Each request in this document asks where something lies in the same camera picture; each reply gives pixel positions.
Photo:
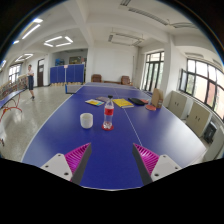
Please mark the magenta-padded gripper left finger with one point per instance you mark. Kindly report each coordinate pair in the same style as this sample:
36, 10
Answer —
75, 160

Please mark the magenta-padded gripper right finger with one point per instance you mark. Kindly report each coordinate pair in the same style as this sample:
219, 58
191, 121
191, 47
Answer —
150, 160

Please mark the clear red-labelled drink bottle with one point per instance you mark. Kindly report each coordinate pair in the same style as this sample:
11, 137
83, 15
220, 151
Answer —
108, 113

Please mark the white cup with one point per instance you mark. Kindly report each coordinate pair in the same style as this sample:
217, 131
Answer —
86, 121

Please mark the red table tennis paddle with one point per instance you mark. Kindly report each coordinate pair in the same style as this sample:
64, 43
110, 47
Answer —
145, 101
150, 108

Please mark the thin yellow and blue book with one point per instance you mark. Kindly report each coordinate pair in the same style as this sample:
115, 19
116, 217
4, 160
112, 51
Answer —
94, 102

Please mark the beige two-door cabinet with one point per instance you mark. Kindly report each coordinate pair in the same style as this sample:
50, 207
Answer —
177, 104
198, 118

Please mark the brown cardboard box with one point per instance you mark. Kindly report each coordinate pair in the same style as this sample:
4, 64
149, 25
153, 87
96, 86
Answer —
157, 97

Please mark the black bin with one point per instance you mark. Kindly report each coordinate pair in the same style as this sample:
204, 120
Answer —
210, 132

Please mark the thin grey-pink booklet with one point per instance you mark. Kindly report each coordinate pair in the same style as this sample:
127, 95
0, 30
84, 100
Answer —
101, 99

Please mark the white low cabinet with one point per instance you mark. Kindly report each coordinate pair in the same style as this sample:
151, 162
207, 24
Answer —
218, 148

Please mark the table tennis net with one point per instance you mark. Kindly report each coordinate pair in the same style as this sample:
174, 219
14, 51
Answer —
73, 89

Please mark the brown armchair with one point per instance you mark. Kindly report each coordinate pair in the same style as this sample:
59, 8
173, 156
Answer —
96, 78
125, 80

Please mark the folded blue table tennis table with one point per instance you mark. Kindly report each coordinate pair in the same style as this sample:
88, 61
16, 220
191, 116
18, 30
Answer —
66, 74

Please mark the tall glass door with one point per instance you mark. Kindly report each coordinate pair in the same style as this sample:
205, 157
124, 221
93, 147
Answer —
153, 71

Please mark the person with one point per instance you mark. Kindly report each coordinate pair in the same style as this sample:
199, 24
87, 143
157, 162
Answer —
30, 81

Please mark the large multi-pane window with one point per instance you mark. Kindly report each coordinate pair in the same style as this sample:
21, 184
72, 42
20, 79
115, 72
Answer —
200, 85

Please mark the dark wooden door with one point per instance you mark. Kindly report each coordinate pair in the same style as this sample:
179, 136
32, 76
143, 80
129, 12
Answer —
40, 72

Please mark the wooden shelf unit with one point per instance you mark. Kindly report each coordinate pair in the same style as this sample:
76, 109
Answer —
13, 86

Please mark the small bright window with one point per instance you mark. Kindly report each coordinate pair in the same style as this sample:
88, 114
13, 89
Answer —
14, 72

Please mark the group of ceiling lights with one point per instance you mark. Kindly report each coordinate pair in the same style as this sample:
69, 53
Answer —
68, 39

